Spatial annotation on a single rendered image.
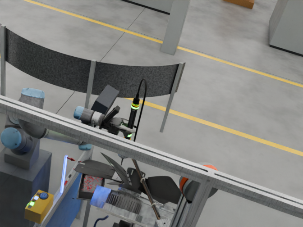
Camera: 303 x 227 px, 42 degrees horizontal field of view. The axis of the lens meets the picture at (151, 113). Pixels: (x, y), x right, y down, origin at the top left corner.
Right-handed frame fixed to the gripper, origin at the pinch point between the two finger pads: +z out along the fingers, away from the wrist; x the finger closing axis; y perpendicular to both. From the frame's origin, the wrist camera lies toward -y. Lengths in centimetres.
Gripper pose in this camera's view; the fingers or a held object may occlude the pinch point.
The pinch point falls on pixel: (135, 128)
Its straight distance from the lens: 220.0
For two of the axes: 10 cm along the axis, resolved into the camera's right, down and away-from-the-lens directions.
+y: -2.1, 8.0, 5.7
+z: 9.4, 3.1, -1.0
